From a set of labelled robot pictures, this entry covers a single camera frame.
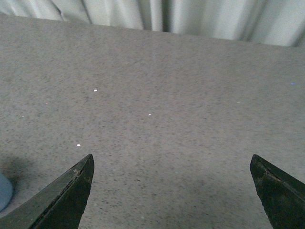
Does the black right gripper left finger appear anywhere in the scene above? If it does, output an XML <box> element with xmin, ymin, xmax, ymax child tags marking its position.
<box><xmin>0</xmin><ymin>154</ymin><xmax>94</xmax><ymax>229</ymax></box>

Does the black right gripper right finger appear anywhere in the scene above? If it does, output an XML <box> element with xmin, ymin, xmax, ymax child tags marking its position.
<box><xmin>250</xmin><ymin>154</ymin><xmax>305</xmax><ymax>229</ymax></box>

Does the blue plastic cup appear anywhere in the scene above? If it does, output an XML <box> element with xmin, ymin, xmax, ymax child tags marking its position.
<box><xmin>0</xmin><ymin>174</ymin><xmax>13</xmax><ymax>211</ymax></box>

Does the grey-green curtain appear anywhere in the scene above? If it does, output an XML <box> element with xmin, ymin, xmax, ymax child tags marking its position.
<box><xmin>0</xmin><ymin>0</ymin><xmax>305</xmax><ymax>47</ymax></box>

